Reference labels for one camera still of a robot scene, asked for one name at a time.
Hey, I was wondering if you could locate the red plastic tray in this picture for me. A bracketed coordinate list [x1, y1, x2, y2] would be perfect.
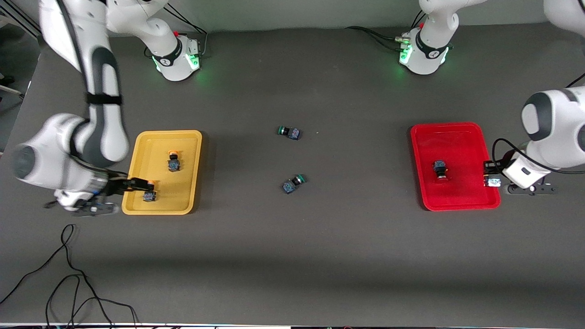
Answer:
[410, 122, 501, 212]

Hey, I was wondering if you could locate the yellow plastic tray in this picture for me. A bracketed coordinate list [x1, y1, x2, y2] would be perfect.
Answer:
[121, 130, 203, 215]

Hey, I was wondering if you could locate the thin black loose cable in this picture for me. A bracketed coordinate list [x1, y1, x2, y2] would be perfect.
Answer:
[0, 223, 138, 329]

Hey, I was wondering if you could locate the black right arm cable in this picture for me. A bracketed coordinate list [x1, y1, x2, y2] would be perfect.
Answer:
[55, 0, 90, 85]

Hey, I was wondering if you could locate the black right base cable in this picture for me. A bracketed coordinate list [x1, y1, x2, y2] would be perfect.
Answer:
[165, 4, 209, 58]

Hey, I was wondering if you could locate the black base cable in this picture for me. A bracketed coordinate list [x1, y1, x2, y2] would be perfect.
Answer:
[345, 10, 428, 52]
[165, 4, 209, 58]

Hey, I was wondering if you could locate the black left base cable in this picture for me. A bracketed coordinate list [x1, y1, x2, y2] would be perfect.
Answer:
[345, 10, 428, 52]

